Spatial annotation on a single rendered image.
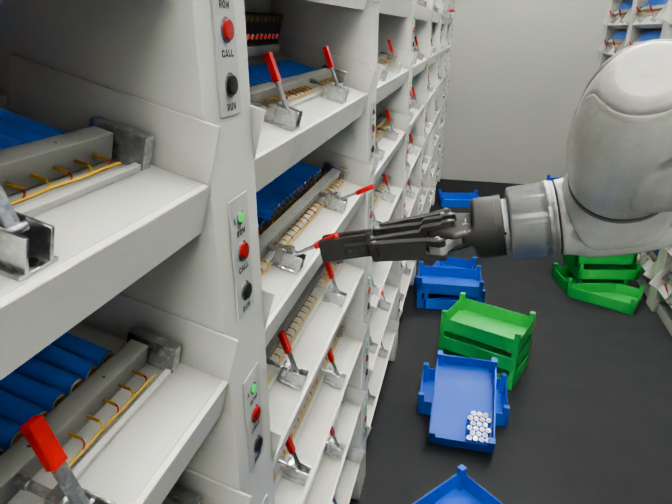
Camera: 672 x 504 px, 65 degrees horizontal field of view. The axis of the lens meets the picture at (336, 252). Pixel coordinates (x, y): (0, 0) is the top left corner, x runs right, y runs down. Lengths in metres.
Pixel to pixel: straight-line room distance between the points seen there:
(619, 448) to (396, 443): 0.71
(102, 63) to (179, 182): 0.11
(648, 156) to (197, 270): 0.38
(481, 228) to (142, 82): 0.39
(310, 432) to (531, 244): 0.58
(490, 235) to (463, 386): 1.32
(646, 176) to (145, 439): 0.46
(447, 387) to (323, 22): 1.27
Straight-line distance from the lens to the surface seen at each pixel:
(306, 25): 1.13
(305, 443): 1.02
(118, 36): 0.47
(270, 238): 0.75
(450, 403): 1.89
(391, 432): 1.85
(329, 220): 0.92
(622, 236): 0.63
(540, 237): 0.64
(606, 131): 0.48
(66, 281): 0.32
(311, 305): 1.02
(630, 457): 1.99
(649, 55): 0.49
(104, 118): 0.47
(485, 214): 0.64
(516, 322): 2.20
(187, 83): 0.44
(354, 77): 1.11
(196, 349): 0.53
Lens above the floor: 1.23
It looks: 23 degrees down
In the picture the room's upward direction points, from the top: straight up
